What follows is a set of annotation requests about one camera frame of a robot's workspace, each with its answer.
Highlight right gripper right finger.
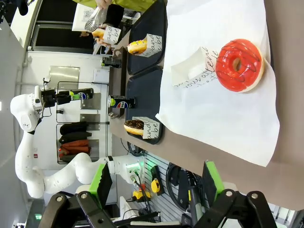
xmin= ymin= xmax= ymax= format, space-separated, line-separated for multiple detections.
xmin=194 ymin=161 xmax=279 ymax=228

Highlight white printed paper sheet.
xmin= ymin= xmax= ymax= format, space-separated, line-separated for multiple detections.
xmin=71 ymin=3 xmax=96 ymax=32

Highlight black square serving tray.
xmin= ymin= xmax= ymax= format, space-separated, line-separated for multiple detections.
xmin=124 ymin=66 xmax=165 ymax=145
xmin=126 ymin=0 xmax=168 ymax=76

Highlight person's right hand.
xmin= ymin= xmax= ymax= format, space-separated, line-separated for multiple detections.
xmin=94 ymin=37 xmax=112 ymax=48

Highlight yellow tape measure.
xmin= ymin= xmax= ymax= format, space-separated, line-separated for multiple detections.
xmin=151 ymin=179 xmax=161 ymax=193

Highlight yellow sprinkled donut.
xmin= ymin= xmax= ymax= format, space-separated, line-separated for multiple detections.
xmin=126 ymin=39 xmax=148 ymax=56

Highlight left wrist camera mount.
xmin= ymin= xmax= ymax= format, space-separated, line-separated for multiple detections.
xmin=42 ymin=76 xmax=52 ymax=90

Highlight coiled black cable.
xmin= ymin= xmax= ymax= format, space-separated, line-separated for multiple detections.
xmin=165 ymin=162 xmax=191 ymax=211

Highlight white script-printed donut holder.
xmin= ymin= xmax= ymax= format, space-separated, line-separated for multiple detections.
xmin=170 ymin=46 xmax=219 ymax=88
xmin=102 ymin=25 xmax=122 ymax=46
xmin=132 ymin=116 xmax=161 ymax=140
xmin=142 ymin=33 xmax=163 ymax=59

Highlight black perforated tongs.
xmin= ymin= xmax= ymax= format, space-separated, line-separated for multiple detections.
xmin=84 ymin=6 xmax=108 ymax=33

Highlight black hanging jacket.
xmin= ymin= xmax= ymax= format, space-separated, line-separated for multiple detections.
xmin=59 ymin=121 xmax=89 ymax=135

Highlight person's left hand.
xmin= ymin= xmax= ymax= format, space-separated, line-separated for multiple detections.
xmin=95 ymin=0 xmax=113 ymax=10

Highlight large white paper sheet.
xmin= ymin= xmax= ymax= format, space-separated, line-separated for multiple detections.
xmin=155 ymin=0 xmax=281 ymax=168

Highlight steel wall plate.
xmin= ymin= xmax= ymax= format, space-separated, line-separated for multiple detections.
xmin=49 ymin=66 xmax=81 ymax=84

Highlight yellow black connector box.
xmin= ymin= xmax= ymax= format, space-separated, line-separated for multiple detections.
xmin=132 ymin=190 xmax=152 ymax=203

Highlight black clothes rack frame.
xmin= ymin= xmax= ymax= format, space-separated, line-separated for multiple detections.
xmin=56 ymin=81 xmax=110 ymax=165

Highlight person in yellow-green shirt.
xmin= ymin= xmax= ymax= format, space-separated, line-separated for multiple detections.
xmin=72 ymin=0 xmax=158 ymax=13

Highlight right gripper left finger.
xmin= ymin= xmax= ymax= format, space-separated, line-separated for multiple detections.
xmin=38 ymin=162 xmax=117 ymax=228

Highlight black Pepsi can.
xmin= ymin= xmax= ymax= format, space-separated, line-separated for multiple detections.
xmin=107 ymin=95 xmax=137 ymax=110
xmin=68 ymin=88 xmax=95 ymax=101

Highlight orange hanging jacket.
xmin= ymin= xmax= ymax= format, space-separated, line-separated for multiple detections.
xmin=60 ymin=139 xmax=92 ymax=155

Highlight pale orange glazed donut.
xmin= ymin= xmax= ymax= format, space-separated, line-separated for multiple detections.
xmin=91 ymin=27 xmax=106 ymax=41

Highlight red glazed donut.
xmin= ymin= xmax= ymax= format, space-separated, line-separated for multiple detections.
xmin=215 ymin=38 xmax=265 ymax=94

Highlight chocolate sprinkled donut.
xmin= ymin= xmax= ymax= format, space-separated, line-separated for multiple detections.
xmin=123 ymin=119 xmax=145 ymax=137

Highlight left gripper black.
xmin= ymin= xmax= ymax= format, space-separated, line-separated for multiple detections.
xmin=41 ymin=88 xmax=73 ymax=108

